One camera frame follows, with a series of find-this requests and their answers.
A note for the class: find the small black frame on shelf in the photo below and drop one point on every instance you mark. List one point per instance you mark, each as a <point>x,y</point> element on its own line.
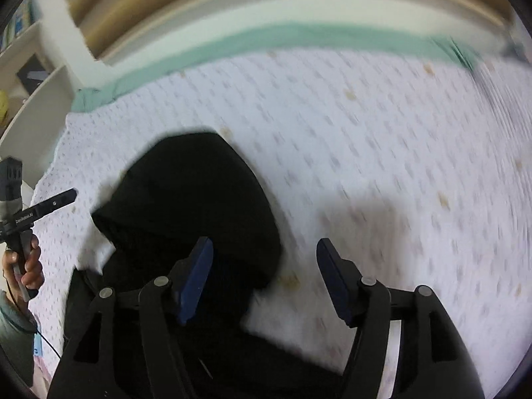
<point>31,75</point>

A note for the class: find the person's left forearm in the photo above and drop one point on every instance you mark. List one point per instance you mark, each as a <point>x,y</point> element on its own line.
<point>14,332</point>

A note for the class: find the person's left hand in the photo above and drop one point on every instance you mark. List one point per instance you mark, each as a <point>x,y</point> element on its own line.
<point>31,268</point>

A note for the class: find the black jacket with white print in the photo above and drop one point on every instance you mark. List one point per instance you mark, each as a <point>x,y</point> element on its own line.
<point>195,191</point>

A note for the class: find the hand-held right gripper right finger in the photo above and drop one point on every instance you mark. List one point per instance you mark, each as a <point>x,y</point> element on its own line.
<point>332,282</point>

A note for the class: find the dark cloth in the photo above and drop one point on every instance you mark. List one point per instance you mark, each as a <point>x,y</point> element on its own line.
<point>513,49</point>

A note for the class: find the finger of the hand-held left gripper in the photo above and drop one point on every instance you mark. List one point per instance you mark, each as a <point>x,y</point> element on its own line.
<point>56,201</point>

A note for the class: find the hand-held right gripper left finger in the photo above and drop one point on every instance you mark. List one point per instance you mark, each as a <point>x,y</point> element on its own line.
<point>195,282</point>

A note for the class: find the white bookshelf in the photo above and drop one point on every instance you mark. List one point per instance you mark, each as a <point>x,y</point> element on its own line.
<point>45,104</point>

